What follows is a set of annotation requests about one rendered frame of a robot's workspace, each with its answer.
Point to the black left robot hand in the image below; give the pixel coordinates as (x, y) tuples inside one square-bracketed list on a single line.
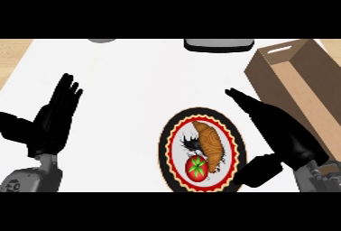
[(52, 126)]

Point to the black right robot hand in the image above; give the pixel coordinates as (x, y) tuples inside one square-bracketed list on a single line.
[(280, 132)]

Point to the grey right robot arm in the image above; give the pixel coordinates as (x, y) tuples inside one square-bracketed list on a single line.
[(318, 177)]

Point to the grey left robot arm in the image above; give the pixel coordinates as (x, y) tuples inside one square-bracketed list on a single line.
[(33, 176)]

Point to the brown cardboard box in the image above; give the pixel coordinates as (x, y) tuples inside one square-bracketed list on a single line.
[(302, 90)]

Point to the brown croissant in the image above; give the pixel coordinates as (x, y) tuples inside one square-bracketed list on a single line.
[(210, 144)]

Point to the black red patterned plate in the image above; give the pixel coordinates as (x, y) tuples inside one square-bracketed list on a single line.
[(178, 150)]

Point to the red tomato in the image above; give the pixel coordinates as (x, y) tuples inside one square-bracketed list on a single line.
[(197, 169)]

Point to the grey round object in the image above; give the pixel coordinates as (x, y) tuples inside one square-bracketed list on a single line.
[(103, 40)]

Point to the grey black appliance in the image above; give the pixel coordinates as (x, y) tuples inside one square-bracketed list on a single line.
[(219, 45)]

